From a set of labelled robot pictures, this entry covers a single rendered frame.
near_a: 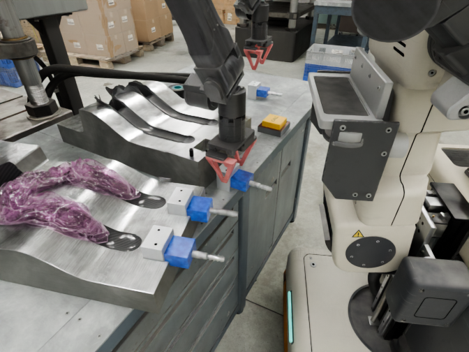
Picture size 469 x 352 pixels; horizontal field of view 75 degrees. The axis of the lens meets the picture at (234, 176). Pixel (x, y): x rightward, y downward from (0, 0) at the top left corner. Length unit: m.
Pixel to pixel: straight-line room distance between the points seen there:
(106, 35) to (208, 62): 4.09
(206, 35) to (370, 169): 0.35
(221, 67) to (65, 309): 0.46
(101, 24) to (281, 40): 2.36
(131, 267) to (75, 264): 0.09
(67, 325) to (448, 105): 0.59
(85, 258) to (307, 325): 0.78
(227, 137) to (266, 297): 0.99
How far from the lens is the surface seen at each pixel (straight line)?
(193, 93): 0.64
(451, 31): 0.39
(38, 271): 0.59
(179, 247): 0.52
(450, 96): 0.44
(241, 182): 0.69
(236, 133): 0.63
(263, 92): 1.20
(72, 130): 0.98
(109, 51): 4.64
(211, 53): 0.52
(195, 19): 0.50
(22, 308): 0.63
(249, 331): 1.41
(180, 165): 0.71
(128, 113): 0.88
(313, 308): 1.16
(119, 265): 0.54
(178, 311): 0.87
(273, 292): 1.51
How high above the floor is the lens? 1.26
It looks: 36 degrees down
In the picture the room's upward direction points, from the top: straight up
